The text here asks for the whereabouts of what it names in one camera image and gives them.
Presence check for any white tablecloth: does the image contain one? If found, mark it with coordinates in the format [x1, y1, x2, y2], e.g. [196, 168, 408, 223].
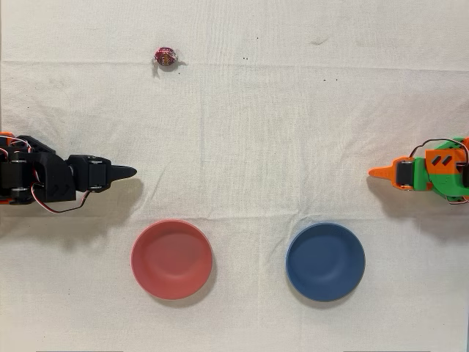
[0, 0, 469, 352]

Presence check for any blue bowl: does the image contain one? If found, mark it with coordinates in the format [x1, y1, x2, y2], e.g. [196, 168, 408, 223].
[285, 221, 366, 303]

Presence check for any black red white servo cable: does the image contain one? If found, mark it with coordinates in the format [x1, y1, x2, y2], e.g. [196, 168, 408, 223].
[0, 135, 36, 155]
[32, 182, 92, 214]

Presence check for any orange arm servo cable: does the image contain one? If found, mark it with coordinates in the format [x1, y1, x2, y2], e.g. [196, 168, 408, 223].
[409, 137, 469, 159]

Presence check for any pink candy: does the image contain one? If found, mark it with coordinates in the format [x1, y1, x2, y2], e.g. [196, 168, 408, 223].
[152, 46, 187, 78]

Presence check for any pink bowl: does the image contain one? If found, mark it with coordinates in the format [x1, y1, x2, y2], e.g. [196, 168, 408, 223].
[130, 219, 214, 301]

